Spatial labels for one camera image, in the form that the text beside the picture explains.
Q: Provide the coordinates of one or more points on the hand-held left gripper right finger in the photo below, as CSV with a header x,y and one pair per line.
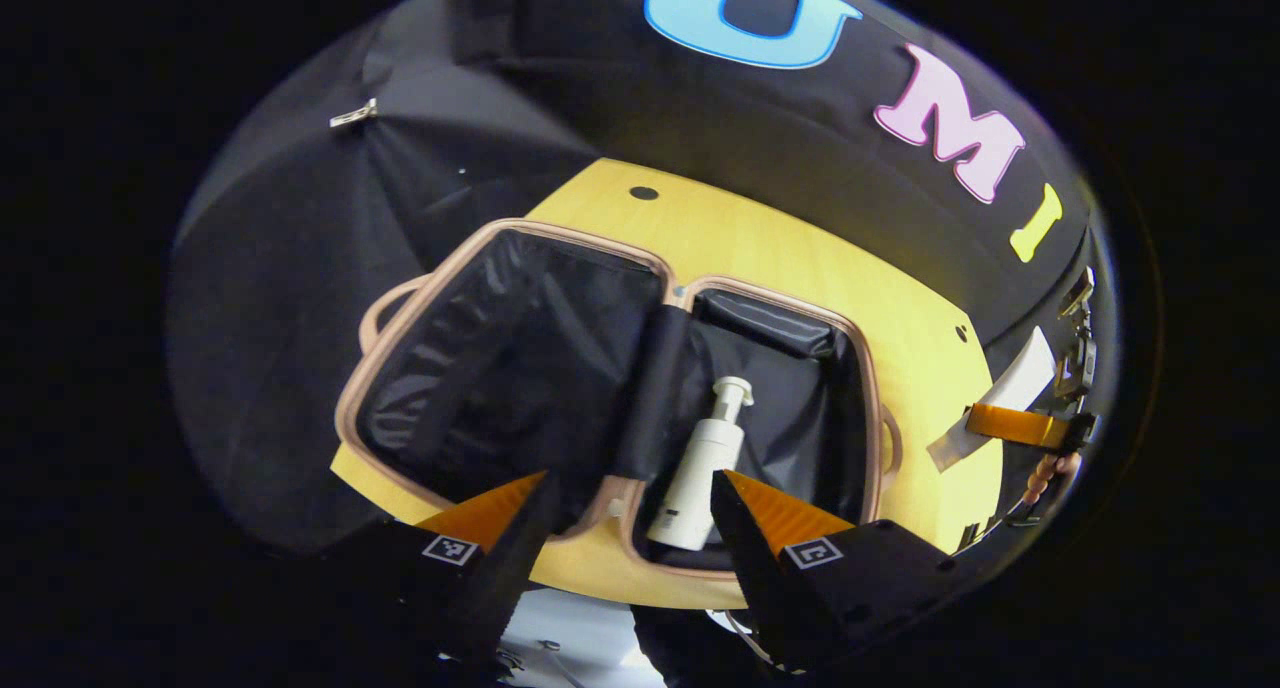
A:
x,y
760,558

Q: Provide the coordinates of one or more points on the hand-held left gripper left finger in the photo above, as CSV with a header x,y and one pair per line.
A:
x,y
500,568

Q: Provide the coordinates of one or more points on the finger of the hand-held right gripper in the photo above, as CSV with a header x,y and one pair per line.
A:
x,y
1015,425

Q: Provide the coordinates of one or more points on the white cosmetic tube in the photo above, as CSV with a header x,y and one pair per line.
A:
x,y
1020,378

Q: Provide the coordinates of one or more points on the white pump bottle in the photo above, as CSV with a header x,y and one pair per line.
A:
x,y
695,468

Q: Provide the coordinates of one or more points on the black backdrop cloth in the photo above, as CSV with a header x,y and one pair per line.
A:
x,y
300,318

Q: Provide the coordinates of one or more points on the silver metal clip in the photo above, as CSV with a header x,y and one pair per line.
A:
x,y
353,115

